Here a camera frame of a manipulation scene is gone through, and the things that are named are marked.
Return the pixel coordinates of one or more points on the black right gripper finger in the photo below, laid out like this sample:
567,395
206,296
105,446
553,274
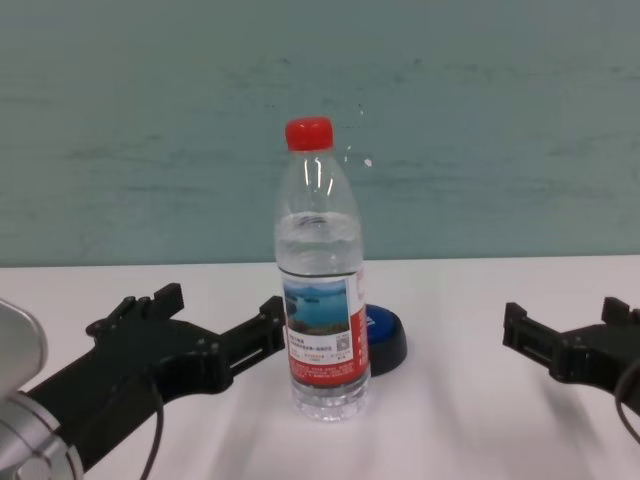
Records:
622,312
530,335

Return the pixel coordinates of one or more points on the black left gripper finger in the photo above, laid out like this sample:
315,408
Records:
145,307
255,335

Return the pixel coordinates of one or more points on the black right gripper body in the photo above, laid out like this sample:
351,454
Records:
595,355

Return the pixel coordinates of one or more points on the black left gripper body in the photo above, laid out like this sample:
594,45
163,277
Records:
130,370

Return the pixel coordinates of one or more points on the blue button black base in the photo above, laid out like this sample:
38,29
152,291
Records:
387,335

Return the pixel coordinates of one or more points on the clear water bottle red cap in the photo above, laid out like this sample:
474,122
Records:
320,250

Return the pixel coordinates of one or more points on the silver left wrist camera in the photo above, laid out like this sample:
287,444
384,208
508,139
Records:
20,345

